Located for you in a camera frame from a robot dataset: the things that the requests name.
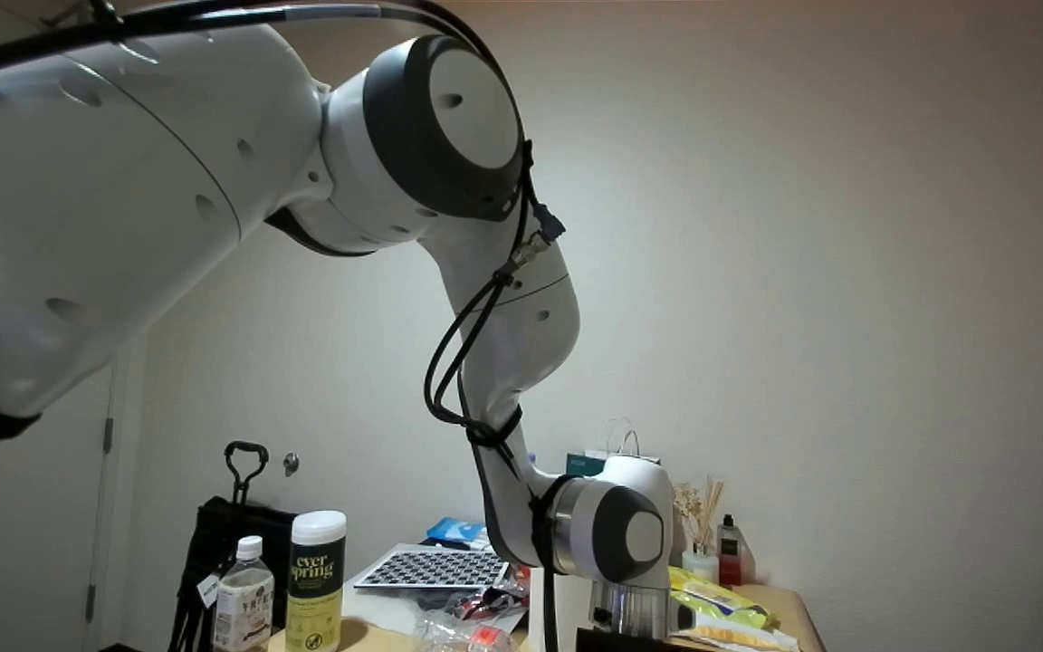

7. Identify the colourful cereal box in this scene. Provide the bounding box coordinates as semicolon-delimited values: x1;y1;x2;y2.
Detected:
561;426;670;488

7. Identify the blue tissue pack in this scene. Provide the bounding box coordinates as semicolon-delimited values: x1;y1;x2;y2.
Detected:
421;514;487;552

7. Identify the black-keyed white keyboard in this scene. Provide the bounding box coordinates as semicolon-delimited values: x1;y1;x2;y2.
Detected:
352;544;515;596

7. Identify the reed diffuser with sticks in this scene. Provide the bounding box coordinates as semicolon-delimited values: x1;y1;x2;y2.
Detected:
672;473;732;584

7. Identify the small red bottle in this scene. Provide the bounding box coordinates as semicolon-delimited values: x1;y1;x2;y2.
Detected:
712;511;749;591

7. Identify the yellow green packet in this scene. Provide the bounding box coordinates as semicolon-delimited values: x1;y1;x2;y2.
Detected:
663;563;784;639

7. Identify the white-lidded yellow jar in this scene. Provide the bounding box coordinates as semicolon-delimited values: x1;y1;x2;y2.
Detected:
283;507;352;652

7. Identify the white-capped clear juice bottle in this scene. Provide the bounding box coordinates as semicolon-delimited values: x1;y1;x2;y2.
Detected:
205;531;280;652

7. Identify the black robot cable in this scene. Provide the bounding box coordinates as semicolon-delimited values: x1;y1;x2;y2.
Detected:
0;0;571;445

